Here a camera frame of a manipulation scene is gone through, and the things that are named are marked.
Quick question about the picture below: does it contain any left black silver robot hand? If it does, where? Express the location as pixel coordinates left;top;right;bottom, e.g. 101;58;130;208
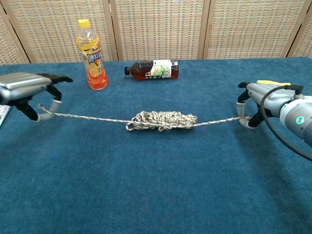
0;72;74;122

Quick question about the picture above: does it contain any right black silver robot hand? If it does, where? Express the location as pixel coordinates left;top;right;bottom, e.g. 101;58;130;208
235;81;304;129

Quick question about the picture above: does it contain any white speckled rope bundle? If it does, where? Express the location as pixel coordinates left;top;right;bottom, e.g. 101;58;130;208
38;103;252;132

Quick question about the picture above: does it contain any yellow sponge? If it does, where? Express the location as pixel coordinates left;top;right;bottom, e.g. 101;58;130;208
256;79;292;86

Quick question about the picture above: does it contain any woven bamboo screen panel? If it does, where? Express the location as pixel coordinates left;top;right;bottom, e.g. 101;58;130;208
287;14;312;58
204;0;312;60
109;0;210;61
0;4;30;65
2;0;117;63

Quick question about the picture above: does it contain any orange juice bottle yellow cap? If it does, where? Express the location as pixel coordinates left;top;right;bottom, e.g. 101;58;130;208
76;19;109;91

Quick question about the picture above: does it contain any dark tea bottle white label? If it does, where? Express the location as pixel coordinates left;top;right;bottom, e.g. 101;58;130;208
124;59;180;82

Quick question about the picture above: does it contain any blue felt table cover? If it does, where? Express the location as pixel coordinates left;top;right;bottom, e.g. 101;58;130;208
0;57;312;234

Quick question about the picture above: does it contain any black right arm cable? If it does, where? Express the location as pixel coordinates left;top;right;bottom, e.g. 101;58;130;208
259;85;312;161

